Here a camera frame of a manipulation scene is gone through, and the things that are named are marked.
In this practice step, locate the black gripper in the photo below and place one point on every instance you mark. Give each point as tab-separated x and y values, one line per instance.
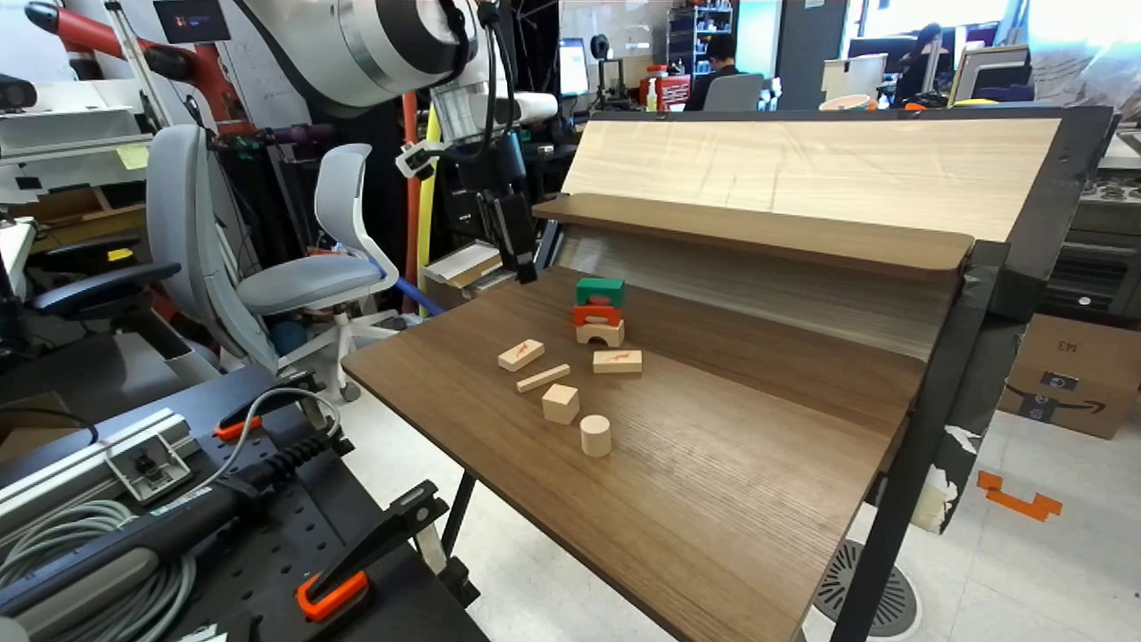
503	196

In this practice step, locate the natural wood rectangular block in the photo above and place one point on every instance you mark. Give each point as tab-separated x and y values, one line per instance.
618	361
521	353

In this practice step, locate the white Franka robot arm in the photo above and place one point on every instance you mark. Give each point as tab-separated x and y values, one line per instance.
332	46

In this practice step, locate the beige flat boards stack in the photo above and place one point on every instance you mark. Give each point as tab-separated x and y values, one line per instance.
466	264

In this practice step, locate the green wooden block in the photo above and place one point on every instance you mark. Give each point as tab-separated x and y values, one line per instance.
600	291

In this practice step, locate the orange wooden arch block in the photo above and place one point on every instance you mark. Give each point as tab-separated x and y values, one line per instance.
598	316

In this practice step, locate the natural wood arch block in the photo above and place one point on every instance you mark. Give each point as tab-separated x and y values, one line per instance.
586	338

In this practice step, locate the small wooden block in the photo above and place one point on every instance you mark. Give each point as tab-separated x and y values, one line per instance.
542	379

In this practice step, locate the orange vertical pole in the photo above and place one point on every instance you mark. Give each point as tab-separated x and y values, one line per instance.
410	200

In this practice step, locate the natural wood cube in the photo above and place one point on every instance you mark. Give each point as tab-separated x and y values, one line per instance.
561	405

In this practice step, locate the natural wood cylinder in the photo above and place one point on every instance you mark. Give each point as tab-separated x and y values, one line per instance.
598	435

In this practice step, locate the white-base light grey office chair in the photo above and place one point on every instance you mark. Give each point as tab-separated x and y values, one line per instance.
316	278

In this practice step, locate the dark wood shelf board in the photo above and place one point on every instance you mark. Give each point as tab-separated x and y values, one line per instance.
761	232

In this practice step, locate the light plywood back panel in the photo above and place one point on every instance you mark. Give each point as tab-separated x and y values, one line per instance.
807	164

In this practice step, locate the orange black bar clamp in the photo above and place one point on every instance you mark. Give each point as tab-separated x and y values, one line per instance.
332	592
237	429

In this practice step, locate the grey high-back office chair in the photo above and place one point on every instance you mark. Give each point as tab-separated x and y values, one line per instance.
189	235

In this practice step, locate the black perforated breadboard plate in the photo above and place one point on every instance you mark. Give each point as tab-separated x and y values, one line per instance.
271	558

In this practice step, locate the red metal tube stand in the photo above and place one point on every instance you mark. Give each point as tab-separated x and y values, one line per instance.
89	34

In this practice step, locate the round metal floor grate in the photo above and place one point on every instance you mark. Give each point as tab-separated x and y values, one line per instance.
878	600

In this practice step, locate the brown cardboard box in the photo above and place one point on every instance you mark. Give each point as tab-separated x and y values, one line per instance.
1071	376

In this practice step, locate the silver corner bracket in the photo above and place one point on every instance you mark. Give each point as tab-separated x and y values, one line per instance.
149	466

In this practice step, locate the black metal table frame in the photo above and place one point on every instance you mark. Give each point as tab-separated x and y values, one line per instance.
938	414

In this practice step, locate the aluminium profile rail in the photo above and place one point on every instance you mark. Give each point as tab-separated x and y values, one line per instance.
74	466

